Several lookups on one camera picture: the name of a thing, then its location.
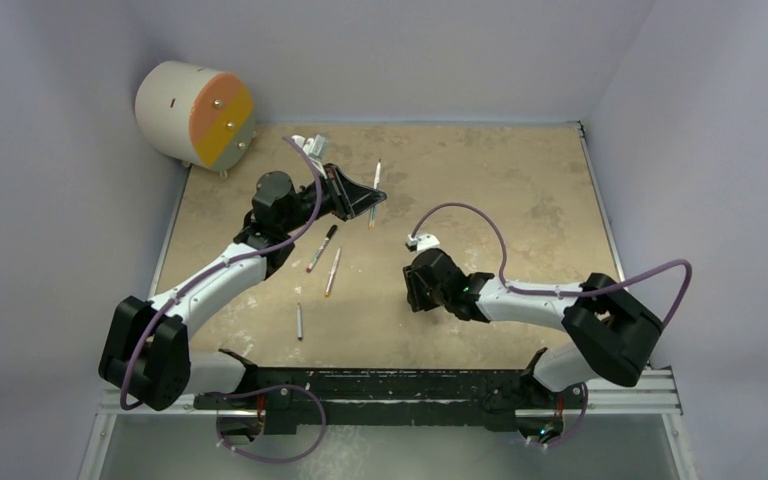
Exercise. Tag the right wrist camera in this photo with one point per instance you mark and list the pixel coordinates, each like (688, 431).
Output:
(421, 242)

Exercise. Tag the black base frame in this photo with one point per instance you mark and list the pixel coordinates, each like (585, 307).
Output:
(498, 400)

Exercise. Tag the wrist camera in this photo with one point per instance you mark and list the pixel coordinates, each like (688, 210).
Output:
(421, 242)
(314, 148)

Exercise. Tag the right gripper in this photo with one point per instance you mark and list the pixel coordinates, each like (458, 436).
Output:
(414, 288)

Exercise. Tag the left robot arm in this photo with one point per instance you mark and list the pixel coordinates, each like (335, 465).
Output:
(147, 351)

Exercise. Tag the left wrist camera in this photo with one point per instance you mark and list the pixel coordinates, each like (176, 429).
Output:
(314, 148)

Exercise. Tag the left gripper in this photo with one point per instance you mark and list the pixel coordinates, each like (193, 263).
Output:
(336, 186)

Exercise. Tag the round cabinet with coloured drawers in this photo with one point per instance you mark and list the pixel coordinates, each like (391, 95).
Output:
(200, 116)

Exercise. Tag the white pen black end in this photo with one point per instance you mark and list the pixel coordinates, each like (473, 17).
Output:
(299, 322)

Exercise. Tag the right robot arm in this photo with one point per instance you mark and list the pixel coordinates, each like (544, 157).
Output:
(612, 334)

